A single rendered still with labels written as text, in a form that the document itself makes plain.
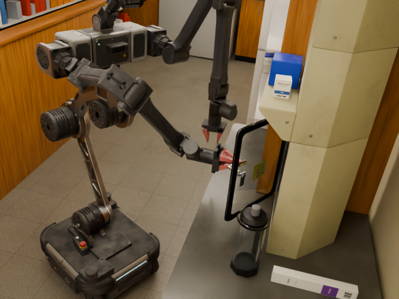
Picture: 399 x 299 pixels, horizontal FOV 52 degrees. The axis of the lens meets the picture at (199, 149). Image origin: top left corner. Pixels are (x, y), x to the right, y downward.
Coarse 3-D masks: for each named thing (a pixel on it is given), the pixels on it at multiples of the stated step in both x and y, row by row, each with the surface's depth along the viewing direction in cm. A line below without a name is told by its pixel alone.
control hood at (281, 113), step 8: (264, 88) 139; (272, 88) 138; (264, 96) 132; (272, 96) 132; (296, 96) 134; (264, 104) 126; (272, 104) 127; (280, 104) 127; (288, 104) 128; (296, 104) 128; (264, 112) 125; (272, 112) 125; (280, 112) 124; (288, 112) 123; (296, 112) 124; (272, 120) 126; (280, 120) 125; (288, 120) 125; (280, 128) 126; (288, 128) 126; (280, 136) 128; (288, 136) 127
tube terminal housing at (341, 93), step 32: (320, 64) 114; (352, 64) 113; (384, 64) 120; (320, 96) 119; (352, 96) 120; (320, 128) 123; (352, 128) 128; (288, 160) 131; (320, 160) 128; (352, 160) 137; (288, 192) 137; (320, 192) 136; (288, 224) 143; (320, 224) 147; (288, 256) 150
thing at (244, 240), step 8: (240, 232) 134; (248, 232) 131; (256, 232) 131; (264, 232) 133; (240, 240) 135; (248, 240) 133; (256, 240) 133; (240, 248) 136; (248, 248) 134; (256, 248) 135; (240, 256) 137; (248, 256) 136; (256, 256) 137; (240, 264) 139; (248, 264) 138; (256, 264) 139
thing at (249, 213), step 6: (246, 210) 134; (252, 210) 131; (258, 210) 130; (240, 216) 133; (246, 216) 131; (252, 216) 131; (258, 216) 132; (264, 216) 132; (246, 222) 130; (252, 222) 129; (258, 222) 130; (264, 222) 130
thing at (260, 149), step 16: (240, 128) 138; (272, 128) 151; (256, 144) 148; (272, 144) 156; (240, 160) 145; (256, 160) 153; (272, 160) 161; (240, 176) 150; (256, 176) 158; (272, 176) 167; (240, 192) 155; (256, 192) 164; (240, 208) 160
